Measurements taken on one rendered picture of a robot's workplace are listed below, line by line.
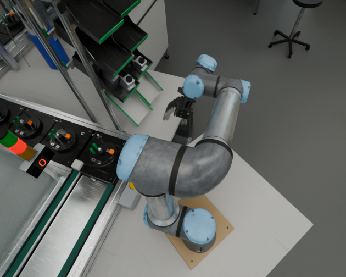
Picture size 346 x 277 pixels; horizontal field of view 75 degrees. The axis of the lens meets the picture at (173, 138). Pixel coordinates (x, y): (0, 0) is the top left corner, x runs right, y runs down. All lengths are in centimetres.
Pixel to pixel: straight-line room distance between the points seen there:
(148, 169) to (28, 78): 164
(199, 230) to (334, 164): 191
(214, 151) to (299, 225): 84
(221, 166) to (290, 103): 234
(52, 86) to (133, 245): 122
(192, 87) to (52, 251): 94
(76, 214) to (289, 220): 101
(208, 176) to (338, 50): 330
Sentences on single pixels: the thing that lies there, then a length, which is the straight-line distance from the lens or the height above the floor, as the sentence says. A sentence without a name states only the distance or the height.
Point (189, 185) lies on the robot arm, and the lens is 46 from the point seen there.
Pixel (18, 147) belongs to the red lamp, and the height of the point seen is 134.
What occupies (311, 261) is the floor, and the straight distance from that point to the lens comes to 221.
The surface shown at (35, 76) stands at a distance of 201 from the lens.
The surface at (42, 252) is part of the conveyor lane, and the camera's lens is 127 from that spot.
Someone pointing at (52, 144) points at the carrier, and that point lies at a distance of 135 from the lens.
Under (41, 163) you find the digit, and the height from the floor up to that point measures 120.
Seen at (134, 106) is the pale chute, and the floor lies 105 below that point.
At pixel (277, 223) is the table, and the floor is 86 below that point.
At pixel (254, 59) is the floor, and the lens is 317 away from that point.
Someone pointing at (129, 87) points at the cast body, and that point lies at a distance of 111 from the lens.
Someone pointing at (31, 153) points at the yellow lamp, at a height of 128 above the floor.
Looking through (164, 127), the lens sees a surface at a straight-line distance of 138.
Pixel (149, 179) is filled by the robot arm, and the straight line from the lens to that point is 49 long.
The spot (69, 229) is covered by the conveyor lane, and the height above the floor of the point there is 92.
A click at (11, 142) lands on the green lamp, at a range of 94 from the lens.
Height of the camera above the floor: 201
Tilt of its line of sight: 59 degrees down
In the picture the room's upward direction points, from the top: 7 degrees counter-clockwise
